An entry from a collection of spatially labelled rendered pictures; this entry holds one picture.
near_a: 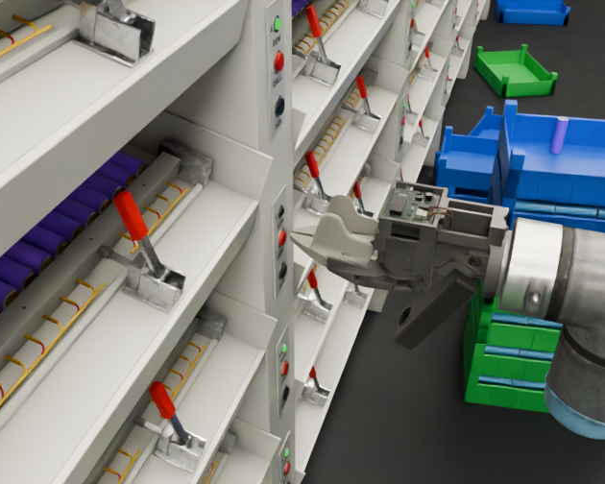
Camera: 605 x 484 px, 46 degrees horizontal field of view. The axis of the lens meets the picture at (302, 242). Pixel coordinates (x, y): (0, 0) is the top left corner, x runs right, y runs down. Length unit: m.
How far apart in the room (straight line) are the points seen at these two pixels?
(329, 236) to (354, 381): 0.82
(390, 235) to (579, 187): 0.57
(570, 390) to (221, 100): 0.43
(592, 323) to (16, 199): 0.50
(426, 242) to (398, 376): 0.87
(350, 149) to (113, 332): 0.69
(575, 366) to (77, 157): 0.51
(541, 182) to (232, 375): 0.62
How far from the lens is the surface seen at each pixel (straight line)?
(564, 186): 1.18
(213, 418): 0.73
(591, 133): 1.37
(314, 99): 0.85
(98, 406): 0.49
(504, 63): 3.02
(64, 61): 0.44
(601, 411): 0.77
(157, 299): 0.55
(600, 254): 0.68
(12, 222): 0.37
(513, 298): 0.67
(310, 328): 1.09
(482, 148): 2.14
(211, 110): 0.65
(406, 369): 1.53
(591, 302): 0.67
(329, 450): 1.38
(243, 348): 0.79
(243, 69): 0.62
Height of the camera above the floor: 1.09
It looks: 36 degrees down
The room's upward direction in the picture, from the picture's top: straight up
